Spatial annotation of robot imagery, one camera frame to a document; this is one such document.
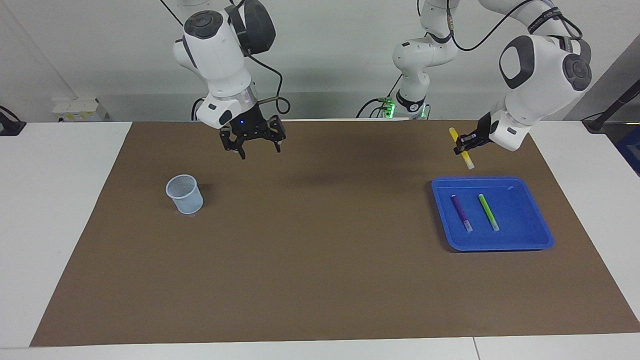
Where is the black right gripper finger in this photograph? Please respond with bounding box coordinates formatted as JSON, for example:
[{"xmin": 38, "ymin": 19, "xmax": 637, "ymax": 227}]
[
  {"xmin": 267, "ymin": 115, "xmax": 287, "ymax": 153},
  {"xmin": 220, "ymin": 131, "xmax": 247, "ymax": 161}
]

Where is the yellow marker pen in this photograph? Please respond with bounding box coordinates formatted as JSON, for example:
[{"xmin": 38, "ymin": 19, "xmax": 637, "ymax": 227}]
[{"xmin": 448, "ymin": 127, "xmax": 476, "ymax": 171}]

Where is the purple marker pen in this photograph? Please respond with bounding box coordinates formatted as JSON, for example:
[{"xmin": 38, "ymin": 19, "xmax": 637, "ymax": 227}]
[{"xmin": 451, "ymin": 194, "xmax": 474, "ymax": 233}]

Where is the green marker pen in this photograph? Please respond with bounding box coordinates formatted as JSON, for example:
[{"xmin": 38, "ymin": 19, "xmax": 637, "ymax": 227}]
[{"xmin": 478, "ymin": 193, "xmax": 501, "ymax": 232}]

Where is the blue plastic tray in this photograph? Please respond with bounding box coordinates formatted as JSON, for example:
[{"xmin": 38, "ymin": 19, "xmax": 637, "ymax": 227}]
[{"xmin": 431, "ymin": 176, "xmax": 555, "ymax": 252}]

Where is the translucent plastic pen cup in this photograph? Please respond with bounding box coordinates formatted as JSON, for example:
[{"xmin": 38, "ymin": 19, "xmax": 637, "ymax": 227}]
[{"xmin": 165, "ymin": 174, "xmax": 204, "ymax": 215}]

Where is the brown table mat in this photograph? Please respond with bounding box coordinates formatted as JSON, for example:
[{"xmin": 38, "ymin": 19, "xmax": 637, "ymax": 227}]
[{"xmin": 30, "ymin": 119, "xmax": 640, "ymax": 347}]

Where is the black pole stand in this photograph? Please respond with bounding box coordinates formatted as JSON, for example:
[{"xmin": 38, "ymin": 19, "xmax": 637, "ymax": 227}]
[{"xmin": 582, "ymin": 80, "xmax": 640, "ymax": 133}]

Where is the blue box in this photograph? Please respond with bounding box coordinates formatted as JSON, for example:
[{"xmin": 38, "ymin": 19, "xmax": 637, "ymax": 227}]
[{"xmin": 616, "ymin": 125, "xmax": 640, "ymax": 177}]

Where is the white power strip box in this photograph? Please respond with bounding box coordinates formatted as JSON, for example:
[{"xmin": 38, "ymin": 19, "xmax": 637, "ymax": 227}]
[{"xmin": 51, "ymin": 97, "xmax": 107, "ymax": 122}]

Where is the black stand base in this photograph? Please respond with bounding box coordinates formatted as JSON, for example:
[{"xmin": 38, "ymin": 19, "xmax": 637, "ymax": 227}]
[{"xmin": 0, "ymin": 106, "xmax": 27, "ymax": 137}]

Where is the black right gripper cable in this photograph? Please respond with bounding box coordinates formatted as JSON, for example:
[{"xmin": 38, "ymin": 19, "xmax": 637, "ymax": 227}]
[{"xmin": 159, "ymin": 0, "xmax": 291, "ymax": 116}]

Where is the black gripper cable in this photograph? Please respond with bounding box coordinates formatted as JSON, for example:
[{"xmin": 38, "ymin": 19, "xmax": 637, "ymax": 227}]
[
  {"xmin": 159, "ymin": 0, "xmax": 291, "ymax": 116},
  {"xmin": 445, "ymin": 0, "xmax": 583, "ymax": 52}
]

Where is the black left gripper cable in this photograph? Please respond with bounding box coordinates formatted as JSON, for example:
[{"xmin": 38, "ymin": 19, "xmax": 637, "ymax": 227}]
[{"xmin": 445, "ymin": 0, "xmax": 583, "ymax": 52}]

